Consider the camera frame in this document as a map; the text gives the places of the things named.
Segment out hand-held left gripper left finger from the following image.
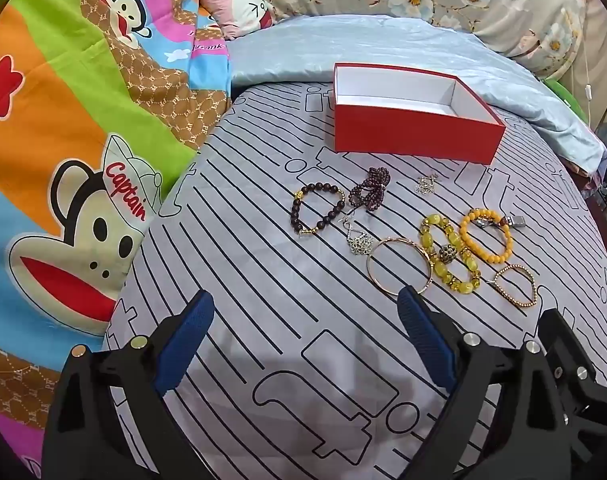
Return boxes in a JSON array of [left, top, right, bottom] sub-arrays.
[[44, 289, 216, 480]]

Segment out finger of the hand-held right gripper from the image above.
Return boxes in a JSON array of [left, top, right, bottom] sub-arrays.
[[537, 307, 607, 443]]

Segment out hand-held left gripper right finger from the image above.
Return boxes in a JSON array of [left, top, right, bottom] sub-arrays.
[[397, 284, 570, 480]]

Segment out chunky yellow bead bracelet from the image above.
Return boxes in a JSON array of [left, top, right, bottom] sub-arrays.
[[419, 213, 481, 294]]

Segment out thin gold bangle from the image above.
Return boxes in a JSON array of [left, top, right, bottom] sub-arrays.
[[365, 237, 433, 296]]

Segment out orange round bead bracelet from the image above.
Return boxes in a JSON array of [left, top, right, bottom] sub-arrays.
[[458, 208, 513, 266]]

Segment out purple garnet bead bracelet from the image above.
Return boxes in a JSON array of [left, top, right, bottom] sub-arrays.
[[348, 166, 391, 211]]

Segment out dark brown bead bracelet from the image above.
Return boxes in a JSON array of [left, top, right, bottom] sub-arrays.
[[289, 183, 345, 236]]

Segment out red cardboard box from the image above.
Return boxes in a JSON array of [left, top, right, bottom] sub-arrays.
[[332, 62, 507, 166]]

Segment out silver flower pendant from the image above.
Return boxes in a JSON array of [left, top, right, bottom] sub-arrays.
[[338, 212, 375, 256]]

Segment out small silver earrings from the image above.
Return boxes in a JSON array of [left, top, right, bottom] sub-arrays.
[[414, 172, 441, 196]]

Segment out green plush toy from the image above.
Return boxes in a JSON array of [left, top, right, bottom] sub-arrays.
[[543, 77, 592, 127]]

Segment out colourful cartoon monkey blanket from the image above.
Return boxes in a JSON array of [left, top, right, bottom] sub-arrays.
[[0, 0, 234, 480]]

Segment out light blue quilt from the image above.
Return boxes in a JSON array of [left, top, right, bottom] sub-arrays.
[[226, 15, 607, 177]]

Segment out pink rabbit pillow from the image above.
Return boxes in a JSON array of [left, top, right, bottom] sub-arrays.
[[190, 0, 277, 41]]

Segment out gold beaded wire bracelet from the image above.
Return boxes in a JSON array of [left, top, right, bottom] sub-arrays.
[[488, 263, 539, 309]]

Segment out white cable with switch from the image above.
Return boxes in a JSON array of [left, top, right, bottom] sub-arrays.
[[558, 7, 594, 128]]

